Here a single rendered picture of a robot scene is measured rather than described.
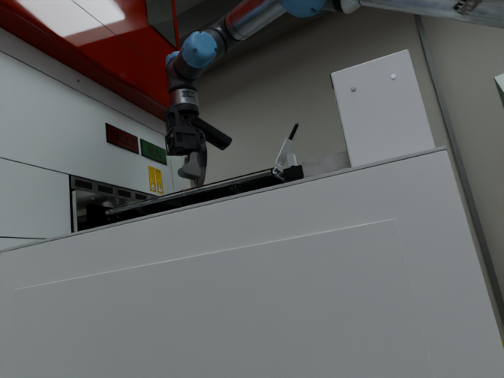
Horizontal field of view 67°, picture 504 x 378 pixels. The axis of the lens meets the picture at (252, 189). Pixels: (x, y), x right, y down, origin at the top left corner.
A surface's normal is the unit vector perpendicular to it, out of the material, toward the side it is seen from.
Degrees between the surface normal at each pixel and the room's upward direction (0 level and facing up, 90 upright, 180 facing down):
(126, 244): 90
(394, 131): 90
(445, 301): 90
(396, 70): 90
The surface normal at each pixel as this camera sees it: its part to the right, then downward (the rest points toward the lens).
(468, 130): -0.49, -0.12
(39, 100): 0.93, -0.22
